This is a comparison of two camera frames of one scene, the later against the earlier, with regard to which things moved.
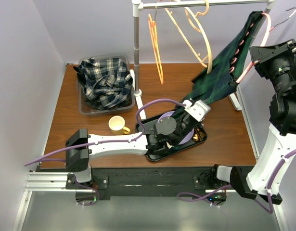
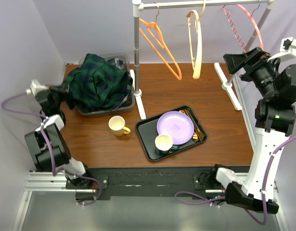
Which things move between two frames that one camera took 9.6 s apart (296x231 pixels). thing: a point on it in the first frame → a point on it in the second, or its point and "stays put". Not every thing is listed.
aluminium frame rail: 42,182 stays put
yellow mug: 116,125 stays put
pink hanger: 269,29 → 243,44
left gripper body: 186,126 → 58,94
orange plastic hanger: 155,46 → 155,24
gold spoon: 195,138 stays put
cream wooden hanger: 209,64 → 196,64
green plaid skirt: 208,86 → 96,86
